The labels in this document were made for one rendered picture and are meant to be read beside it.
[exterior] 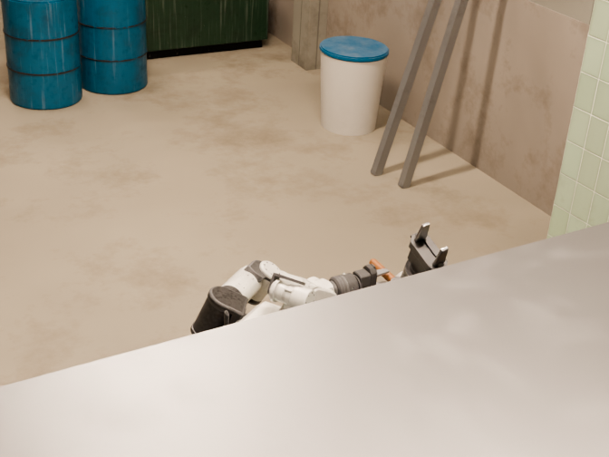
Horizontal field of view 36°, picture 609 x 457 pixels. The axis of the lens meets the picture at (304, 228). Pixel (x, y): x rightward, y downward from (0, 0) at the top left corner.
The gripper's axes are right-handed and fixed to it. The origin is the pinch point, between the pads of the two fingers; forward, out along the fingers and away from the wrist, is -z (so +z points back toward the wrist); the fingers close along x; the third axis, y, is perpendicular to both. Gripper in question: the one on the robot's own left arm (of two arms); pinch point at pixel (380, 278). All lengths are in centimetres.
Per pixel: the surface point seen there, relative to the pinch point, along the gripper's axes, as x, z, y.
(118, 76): 101, -74, -495
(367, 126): 110, -224, -347
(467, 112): 82, -267, -283
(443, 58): 26, -216, -255
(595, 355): -90, 72, 152
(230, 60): 117, -199, -545
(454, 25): 4, -222, -255
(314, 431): -90, 115, 149
